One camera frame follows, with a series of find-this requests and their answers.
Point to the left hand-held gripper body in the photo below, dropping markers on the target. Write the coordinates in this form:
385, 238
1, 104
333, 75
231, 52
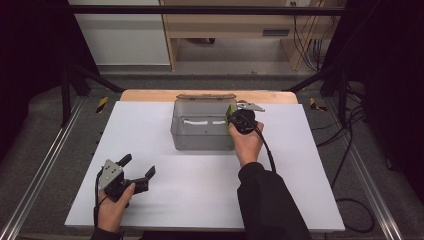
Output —
111, 175

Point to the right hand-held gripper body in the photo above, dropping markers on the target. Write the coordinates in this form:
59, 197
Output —
243, 120

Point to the transparent grey plastic box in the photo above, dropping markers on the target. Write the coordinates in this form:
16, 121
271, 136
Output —
200, 133

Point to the person's right hand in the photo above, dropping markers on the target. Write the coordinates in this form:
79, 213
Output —
248, 146

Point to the person's left hand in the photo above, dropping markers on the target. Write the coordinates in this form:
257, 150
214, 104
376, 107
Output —
111, 213

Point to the light wooden desk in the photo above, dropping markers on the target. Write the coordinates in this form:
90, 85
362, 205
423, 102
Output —
233, 23

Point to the black metal crossbar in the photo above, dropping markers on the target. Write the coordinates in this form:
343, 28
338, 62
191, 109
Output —
200, 10

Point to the white cabinet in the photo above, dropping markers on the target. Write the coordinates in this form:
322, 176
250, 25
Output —
123, 36

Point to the black curtain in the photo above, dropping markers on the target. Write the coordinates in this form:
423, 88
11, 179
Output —
30, 50
393, 66

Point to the aluminium rail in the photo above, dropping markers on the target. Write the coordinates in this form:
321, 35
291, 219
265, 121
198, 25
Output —
43, 160
373, 193

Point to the black metal frame strut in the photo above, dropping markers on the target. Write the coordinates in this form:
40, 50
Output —
96, 78
320, 76

